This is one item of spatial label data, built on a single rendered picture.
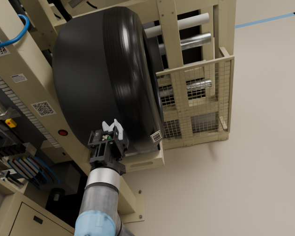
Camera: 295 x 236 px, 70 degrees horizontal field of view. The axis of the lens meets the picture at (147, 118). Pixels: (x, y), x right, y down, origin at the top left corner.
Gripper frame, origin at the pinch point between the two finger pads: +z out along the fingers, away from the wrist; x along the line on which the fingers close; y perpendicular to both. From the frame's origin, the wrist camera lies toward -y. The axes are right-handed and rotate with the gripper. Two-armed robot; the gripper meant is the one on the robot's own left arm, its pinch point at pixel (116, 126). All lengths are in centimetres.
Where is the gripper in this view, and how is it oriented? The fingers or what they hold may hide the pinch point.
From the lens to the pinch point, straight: 67.7
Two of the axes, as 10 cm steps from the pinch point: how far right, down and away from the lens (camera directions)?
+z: -0.1, -6.3, 7.8
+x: -9.7, 2.0, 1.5
